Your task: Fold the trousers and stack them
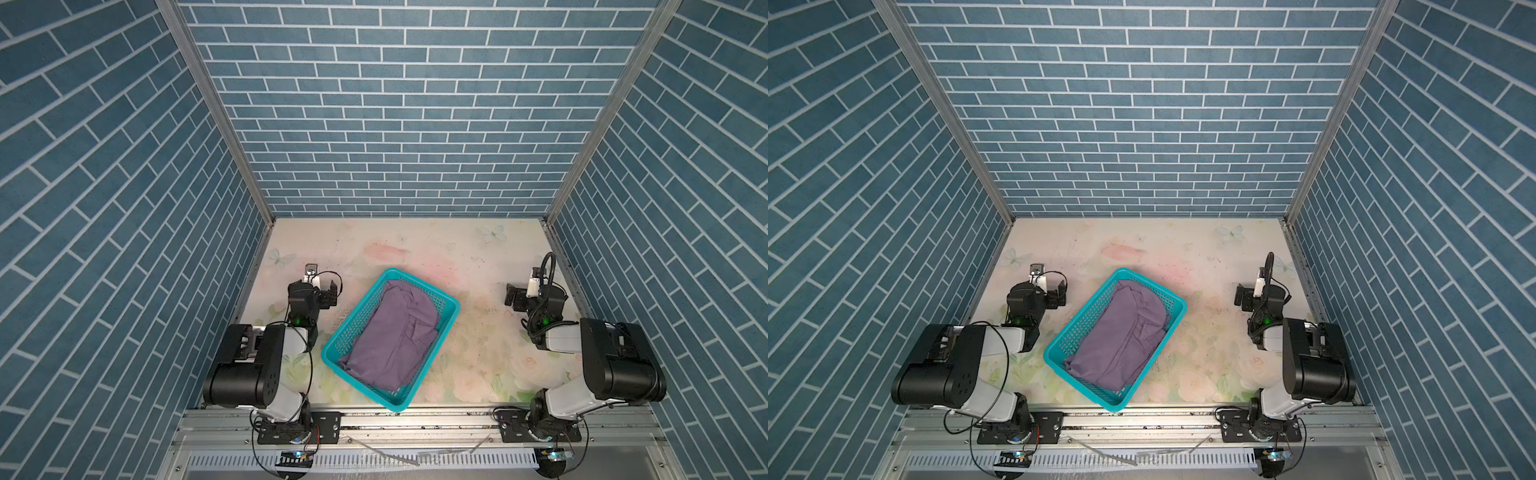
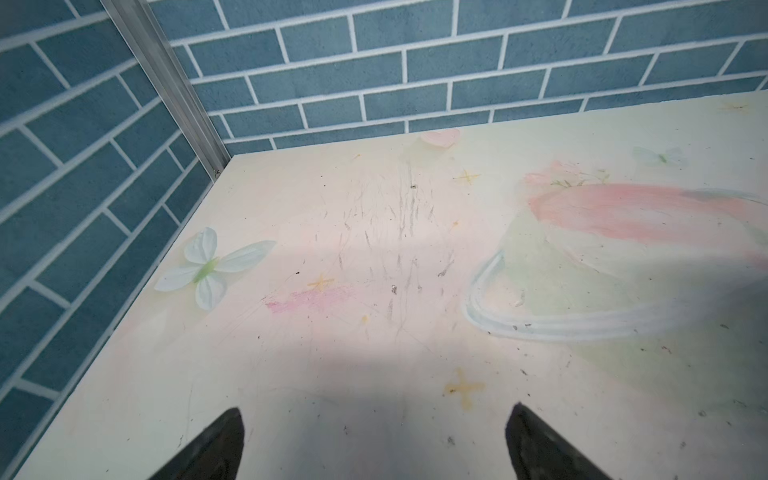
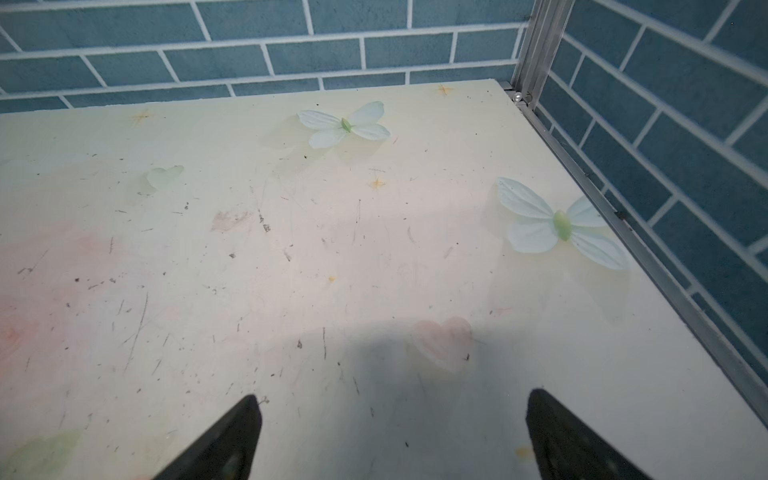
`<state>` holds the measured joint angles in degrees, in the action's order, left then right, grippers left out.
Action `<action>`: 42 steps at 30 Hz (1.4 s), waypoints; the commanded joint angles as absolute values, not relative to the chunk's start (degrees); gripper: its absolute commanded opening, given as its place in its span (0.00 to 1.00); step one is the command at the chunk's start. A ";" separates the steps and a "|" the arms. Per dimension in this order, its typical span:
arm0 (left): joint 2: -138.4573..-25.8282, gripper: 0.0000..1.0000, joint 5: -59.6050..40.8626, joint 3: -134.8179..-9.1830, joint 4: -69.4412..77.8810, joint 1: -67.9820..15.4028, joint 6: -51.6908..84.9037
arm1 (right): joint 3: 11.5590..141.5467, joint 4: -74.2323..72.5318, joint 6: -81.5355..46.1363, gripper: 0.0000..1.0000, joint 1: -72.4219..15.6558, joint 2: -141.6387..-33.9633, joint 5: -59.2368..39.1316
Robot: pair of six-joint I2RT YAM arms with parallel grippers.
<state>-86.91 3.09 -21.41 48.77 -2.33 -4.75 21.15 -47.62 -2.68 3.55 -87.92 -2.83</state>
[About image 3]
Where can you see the aluminium right table edge rail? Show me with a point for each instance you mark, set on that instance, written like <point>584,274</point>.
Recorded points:
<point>741,376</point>

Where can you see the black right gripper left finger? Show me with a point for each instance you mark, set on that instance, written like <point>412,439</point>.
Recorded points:
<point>225,451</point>

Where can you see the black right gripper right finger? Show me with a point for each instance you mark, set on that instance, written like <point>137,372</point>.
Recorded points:
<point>567,448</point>

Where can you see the aluminium right rear corner post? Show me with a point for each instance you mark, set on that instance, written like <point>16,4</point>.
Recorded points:
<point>543,35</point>

